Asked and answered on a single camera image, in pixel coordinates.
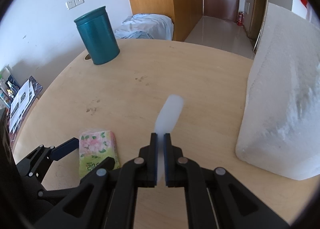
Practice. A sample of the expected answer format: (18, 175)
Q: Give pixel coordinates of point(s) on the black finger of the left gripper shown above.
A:
(37, 161)
(64, 149)

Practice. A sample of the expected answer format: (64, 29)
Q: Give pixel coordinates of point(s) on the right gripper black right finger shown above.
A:
(215, 198)

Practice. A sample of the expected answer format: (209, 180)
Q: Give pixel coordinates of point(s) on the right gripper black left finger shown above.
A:
(104, 198)

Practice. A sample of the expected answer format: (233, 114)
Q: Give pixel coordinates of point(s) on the floral green tissue pack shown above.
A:
(94, 147)

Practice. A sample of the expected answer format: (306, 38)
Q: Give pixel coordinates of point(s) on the translucent white plastic strip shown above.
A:
(165, 123)

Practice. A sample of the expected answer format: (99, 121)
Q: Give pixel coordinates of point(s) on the stack of books and papers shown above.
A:
(17, 99)

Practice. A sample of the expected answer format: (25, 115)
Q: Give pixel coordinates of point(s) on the teal cylindrical canister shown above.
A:
(97, 35)

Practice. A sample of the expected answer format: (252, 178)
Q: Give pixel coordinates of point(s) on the light blue covered furniture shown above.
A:
(146, 26)

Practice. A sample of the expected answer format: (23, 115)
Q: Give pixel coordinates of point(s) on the red fire extinguisher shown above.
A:
(240, 18)

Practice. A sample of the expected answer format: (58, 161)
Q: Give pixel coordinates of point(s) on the white wall sockets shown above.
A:
(70, 4)

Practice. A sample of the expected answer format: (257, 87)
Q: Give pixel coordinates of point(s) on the brown side doorway frame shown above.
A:
(259, 11)

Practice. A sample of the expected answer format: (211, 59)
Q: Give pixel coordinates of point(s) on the red bags on wall hook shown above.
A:
(309, 9)

